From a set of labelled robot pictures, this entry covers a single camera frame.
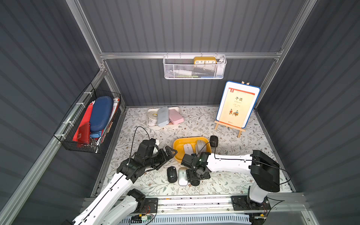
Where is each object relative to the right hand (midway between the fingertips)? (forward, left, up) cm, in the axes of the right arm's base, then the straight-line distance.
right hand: (195, 177), depth 81 cm
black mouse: (+2, +14, -1) cm, 14 cm away
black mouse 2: (-3, 0, -1) cm, 3 cm away
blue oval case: (+22, +50, +31) cm, 63 cm away
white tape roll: (+48, +32, +1) cm, 58 cm away
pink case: (+43, +14, +4) cm, 45 cm away
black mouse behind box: (+24, -14, 0) cm, 28 cm away
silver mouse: (-2, +7, -2) cm, 8 cm away
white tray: (+54, +35, 0) cm, 64 cm away
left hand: (+6, +12, +16) cm, 21 cm away
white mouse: (+20, -4, +3) cm, 21 cm away
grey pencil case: (+44, +23, +4) cm, 49 cm away
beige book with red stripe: (+39, -28, +18) cm, 51 cm away
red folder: (+10, +54, +30) cm, 63 cm away
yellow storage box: (+21, +10, +1) cm, 23 cm away
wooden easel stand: (+37, -18, +4) cm, 41 cm away
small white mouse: (+18, +4, +1) cm, 18 cm away
